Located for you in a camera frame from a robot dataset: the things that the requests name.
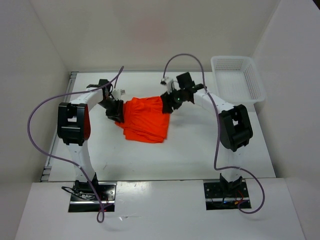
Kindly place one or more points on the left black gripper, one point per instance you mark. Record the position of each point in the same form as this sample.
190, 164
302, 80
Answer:
116, 115

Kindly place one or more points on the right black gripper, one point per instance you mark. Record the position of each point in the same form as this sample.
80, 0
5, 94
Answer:
168, 103

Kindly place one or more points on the orange mesh shorts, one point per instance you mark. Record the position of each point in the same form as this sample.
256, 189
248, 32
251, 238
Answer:
144, 120

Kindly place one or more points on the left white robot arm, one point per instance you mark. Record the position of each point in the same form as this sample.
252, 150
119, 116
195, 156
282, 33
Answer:
74, 128

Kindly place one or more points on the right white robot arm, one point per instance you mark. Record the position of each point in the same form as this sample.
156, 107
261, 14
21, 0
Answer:
233, 123

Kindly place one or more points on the white plastic basket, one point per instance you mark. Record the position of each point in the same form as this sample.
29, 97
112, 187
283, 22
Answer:
237, 79

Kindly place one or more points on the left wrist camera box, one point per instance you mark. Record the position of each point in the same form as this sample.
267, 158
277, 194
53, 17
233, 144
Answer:
118, 93

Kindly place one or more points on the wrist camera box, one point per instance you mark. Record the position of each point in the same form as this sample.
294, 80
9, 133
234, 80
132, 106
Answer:
118, 93
169, 83

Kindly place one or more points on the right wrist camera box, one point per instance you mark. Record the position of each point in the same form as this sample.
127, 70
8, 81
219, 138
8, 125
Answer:
169, 83

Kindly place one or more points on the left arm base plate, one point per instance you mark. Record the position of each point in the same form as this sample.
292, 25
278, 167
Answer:
85, 201

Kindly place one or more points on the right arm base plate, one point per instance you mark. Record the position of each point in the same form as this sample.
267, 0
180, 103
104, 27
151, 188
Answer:
215, 199

